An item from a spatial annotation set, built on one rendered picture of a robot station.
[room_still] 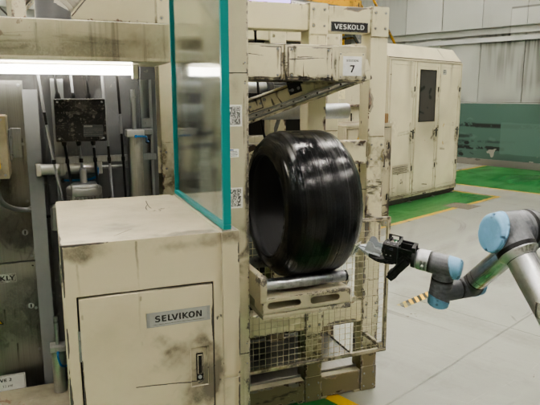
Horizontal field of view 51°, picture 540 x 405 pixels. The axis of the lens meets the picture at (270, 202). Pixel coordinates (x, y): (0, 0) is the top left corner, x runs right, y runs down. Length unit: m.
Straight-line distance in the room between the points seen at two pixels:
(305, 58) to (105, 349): 1.48
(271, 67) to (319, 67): 0.21
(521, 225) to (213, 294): 0.90
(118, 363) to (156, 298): 0.17
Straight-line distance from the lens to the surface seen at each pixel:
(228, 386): 1.47
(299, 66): 2.37
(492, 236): 1.75
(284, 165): 1.98
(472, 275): 2.08
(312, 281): 2.13
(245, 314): 2.16
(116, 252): 1.29
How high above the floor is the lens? 1.58
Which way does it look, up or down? 11 degrees down
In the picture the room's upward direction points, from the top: straight up
